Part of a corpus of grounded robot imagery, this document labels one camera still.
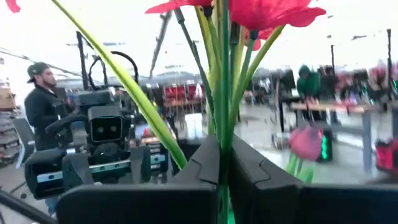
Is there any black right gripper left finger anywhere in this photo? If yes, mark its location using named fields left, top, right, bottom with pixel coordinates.
left=55, top=134, right=221, bottom=224

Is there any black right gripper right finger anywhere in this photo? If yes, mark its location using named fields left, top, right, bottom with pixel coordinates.
left=228, top=134, right=398, bottom=224

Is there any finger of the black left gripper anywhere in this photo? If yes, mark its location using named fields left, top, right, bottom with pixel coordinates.
left=61, top=153, right=95, bottom=188
left=129, top=146, right=152, bottom=184

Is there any red blossom flower bunch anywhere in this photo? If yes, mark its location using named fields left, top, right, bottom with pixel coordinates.
left=4, top=0, right=327, bottom=224

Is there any grey office chair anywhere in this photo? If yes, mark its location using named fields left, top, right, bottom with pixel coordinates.
left=11, top=117, right=35, bottom=169

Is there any person with cap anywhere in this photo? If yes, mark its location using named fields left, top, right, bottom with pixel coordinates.
left=24, top=61, right=76, bottom=215

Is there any red bag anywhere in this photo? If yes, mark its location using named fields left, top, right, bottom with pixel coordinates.
left=374, top=138, right=398, bottom=175

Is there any wooden workbench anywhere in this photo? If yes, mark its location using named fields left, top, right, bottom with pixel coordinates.
left=290, top=101, right=384, bottom=175

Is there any person in hood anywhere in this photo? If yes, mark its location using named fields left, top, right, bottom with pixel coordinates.
left=296, top=64, right=322, bottom=101

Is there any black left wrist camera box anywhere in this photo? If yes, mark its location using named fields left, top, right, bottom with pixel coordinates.
left=86, top=105, right=126, bottom=146

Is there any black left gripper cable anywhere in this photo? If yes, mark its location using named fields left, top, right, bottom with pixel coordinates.
left=88, top=50, right=140, bottom=91

